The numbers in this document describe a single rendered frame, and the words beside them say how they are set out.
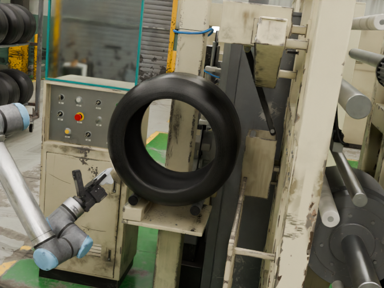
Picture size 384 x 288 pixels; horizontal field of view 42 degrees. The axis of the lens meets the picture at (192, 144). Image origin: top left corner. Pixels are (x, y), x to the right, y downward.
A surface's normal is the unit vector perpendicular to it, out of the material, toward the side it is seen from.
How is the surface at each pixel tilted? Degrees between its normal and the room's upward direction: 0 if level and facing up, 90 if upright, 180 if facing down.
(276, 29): 72
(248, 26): 90
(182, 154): 90
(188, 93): 80
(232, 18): 90
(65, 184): 90
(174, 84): 42
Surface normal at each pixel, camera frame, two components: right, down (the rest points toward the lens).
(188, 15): -0.16, 0.22
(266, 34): -0.12, -0.09
